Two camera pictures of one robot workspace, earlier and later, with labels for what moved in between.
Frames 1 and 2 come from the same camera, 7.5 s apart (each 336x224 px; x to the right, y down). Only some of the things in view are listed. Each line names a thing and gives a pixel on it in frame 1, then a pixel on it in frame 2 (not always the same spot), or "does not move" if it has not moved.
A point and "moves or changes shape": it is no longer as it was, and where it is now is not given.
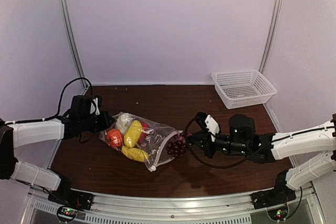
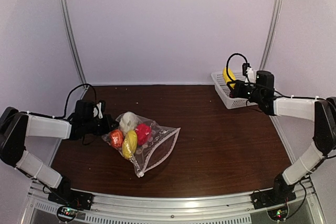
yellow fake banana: (135, 154) -> (226, 77)
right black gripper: (205, 137) -> (238, 91)
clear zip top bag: (138, 139) moves or changes shape
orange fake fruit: (115, 138) does not move
